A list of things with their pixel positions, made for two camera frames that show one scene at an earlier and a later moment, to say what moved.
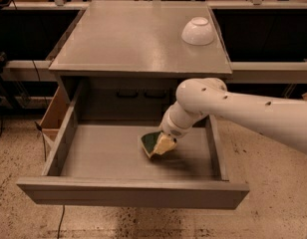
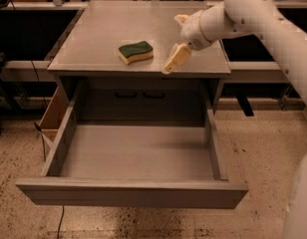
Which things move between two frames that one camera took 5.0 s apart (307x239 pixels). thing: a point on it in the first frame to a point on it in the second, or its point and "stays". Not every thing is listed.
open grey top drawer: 107,164 stays
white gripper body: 169,128 to 192,33
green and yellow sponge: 150,141 to 136,52
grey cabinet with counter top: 133,58 stays
